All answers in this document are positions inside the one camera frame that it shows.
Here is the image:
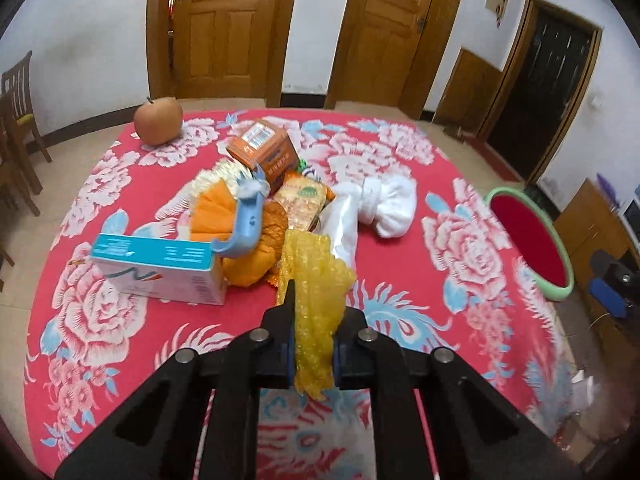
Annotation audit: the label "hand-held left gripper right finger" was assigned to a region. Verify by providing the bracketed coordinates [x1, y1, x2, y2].
[331, 306, 584, 480]

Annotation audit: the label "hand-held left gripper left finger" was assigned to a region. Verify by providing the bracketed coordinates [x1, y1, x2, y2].
[54, 279, 301, 480]

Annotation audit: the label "yellow bubble wrap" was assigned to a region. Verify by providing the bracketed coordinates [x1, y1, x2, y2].
[275, 230, 357, 402]

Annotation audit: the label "orange mesh cloth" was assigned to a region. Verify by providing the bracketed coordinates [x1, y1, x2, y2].
[221, 201, 292, 289]

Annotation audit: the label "blue plastic hook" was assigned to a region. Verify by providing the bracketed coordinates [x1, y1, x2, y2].
[210, 166, 274, 260]

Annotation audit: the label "red basin with green rim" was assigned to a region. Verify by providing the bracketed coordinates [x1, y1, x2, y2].
[486, 186, 576, 303]

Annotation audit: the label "clear plastic bag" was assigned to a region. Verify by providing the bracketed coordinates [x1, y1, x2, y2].
[314, 191, 374, 269]

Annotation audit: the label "red floral blanket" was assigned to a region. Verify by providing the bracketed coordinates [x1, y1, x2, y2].
[24, 107, 582, 480]

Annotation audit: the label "blue and white carton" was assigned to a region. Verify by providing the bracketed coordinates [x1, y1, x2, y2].
[90, 233, 229, 306]

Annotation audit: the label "orange snack packet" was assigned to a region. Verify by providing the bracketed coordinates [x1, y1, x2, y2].
[272, 172, 335, 234]

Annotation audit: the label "white rolled cloth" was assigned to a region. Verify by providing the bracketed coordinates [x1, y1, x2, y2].
[331, 175, 419, 239]

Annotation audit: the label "cream lace orange pleated cloth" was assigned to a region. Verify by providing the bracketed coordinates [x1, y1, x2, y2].
[172, 160, 252, 244]

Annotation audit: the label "small green bottle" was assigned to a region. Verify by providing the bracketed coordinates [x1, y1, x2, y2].
[295, 157, 326, 182]

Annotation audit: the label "orange cardboard box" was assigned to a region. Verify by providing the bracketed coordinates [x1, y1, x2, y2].
[226, 119, 297, 196]

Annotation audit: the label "white paper scraps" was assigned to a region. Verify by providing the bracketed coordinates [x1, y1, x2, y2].
[569, 369, 602, 412]

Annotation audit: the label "red apple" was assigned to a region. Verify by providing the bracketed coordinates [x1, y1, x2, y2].
[133, 96, 183, 145]

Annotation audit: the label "dark blue object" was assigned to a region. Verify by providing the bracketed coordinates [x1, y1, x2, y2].
[587, 250, 640, 319]

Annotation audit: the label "wooden cabinet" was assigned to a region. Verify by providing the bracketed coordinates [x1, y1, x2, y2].
[551, 177, 640, 323]

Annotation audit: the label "small wooden hatch door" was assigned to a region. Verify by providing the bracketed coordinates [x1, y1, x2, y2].
[434, 47, 504, 134]

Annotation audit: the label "wooden panel door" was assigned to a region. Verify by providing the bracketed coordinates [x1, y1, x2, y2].
[325, 0, 472, 117]
[146, 0, 304, 109]

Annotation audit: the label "wooden chair with yellow cushion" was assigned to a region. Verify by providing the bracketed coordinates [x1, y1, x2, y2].
[0, 50, 54, 163]

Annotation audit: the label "dark doorway with wooden frame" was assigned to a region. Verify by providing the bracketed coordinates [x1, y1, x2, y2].
[476, 0, 604, 187]

